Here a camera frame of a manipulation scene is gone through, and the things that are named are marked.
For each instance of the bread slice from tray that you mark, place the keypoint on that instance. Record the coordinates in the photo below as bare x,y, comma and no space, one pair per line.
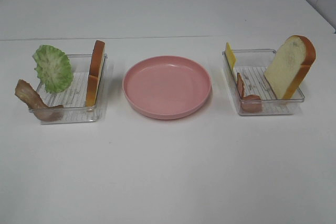
95,70

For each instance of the red bacon strip tray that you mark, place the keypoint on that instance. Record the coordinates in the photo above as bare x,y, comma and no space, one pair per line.
249,103

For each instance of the green lettuce leaf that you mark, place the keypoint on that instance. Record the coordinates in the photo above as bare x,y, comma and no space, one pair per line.
53,68

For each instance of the brown bacon strip tray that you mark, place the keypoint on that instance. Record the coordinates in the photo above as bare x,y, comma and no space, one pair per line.
28,95

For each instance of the pink round plate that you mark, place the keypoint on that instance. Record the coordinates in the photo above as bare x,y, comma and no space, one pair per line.
167,87

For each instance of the yellow cheese slice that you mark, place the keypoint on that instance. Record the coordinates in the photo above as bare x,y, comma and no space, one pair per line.
230,56

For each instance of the right clear plastic tray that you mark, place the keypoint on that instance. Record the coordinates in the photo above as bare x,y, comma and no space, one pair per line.
251,64

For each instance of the clear plastic tray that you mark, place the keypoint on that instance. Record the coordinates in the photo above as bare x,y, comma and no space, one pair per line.
70,106
251,64

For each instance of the left clear plastic tray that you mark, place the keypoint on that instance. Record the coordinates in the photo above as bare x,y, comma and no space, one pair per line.
70,106

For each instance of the bread slice in right tray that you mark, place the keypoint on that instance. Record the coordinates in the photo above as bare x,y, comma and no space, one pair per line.
290,65

